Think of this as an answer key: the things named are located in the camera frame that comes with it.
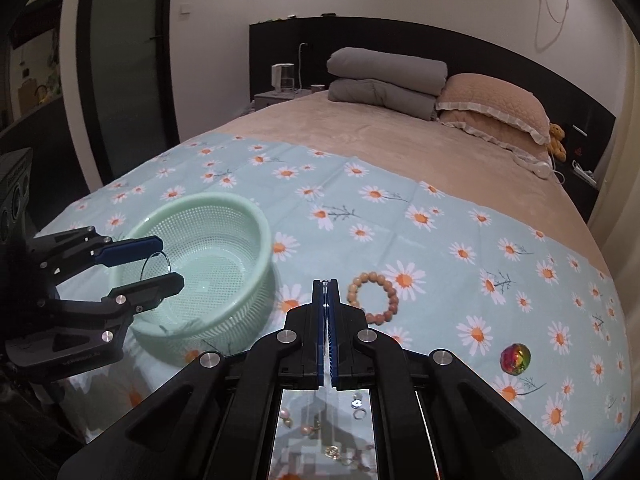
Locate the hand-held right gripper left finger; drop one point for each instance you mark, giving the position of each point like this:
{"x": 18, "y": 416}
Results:
{"x": 321, "y": 350}

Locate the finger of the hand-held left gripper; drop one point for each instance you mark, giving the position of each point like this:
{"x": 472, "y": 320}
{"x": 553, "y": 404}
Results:
{"x": 160, "y": 285}
{"x": 135, "y": 250}

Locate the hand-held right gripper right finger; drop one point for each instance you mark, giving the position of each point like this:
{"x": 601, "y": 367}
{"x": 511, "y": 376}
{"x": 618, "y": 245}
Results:
{"x": 334, "y": 350}

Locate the thin silver hoop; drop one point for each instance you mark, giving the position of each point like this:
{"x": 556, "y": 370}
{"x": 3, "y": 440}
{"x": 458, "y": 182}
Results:
{"x": 169, "y": 262}

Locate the green plastic mesh basket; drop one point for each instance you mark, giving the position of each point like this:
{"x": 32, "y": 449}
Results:
{"x": 225, "y": 270}

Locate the pearl earring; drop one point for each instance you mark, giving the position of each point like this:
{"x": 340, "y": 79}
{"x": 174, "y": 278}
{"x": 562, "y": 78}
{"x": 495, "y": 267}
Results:
{"x": 287, "y": 416}

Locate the blue daisy print cloth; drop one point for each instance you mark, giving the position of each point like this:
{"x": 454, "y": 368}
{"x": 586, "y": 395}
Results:
{"x": 425, "y": 260}

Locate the dark shelf unit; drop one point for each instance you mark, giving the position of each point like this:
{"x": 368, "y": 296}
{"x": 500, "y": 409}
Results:
{"x": 30, "y": 35}

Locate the dark framed glass door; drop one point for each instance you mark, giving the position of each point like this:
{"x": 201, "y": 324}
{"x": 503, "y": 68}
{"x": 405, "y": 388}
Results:
{"x": 125, "y": 60}

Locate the iridescent foil ball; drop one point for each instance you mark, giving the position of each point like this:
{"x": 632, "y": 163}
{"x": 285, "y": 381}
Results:
{"x": 515, "y": 358}

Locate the grey nightstand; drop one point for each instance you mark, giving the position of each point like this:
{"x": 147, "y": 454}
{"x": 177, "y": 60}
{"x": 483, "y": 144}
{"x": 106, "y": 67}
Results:
{"x": 270, "y": 98}

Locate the beige bedspread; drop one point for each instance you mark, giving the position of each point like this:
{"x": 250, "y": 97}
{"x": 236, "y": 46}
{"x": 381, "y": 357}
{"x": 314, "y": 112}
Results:
{"x": 400, "y": 135}

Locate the white bedside heater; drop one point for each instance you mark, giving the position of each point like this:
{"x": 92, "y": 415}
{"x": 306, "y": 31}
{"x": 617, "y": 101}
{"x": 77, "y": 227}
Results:
{"x": 282, "y": 77}

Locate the grey folded quilt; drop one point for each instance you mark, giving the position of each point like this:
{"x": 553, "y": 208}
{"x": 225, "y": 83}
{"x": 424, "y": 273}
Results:
{"x": 380, "y": 100}
{"x": 385, "y": 67}

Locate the beige ruffled pillow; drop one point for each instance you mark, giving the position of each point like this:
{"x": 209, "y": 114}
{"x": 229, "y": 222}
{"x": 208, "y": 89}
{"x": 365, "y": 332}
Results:
{"x": 490, "y": 97}
{"x": 480, "y": 127}

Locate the white handheld massager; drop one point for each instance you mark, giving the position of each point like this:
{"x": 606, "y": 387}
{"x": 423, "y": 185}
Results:
{"x": 539, "y": 167}

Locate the black nightstand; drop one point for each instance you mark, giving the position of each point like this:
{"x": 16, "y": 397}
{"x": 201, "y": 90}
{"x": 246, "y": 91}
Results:
{"x": 582, "y": 200}

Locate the brown teddy bear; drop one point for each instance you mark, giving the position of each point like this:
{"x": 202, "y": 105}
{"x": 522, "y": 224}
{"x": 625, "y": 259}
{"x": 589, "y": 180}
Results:
{"x": 556, "y": 142}

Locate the white power strip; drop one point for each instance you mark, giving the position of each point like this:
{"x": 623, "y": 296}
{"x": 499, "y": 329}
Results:
{"x": 584, "y": 172}

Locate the black headboard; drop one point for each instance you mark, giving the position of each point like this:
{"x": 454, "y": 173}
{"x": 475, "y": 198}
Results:
{"x": 500, "y": 55}

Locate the cream curtain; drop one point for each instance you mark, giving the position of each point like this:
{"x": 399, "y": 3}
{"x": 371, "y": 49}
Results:
{"x": 625, "y": 160}

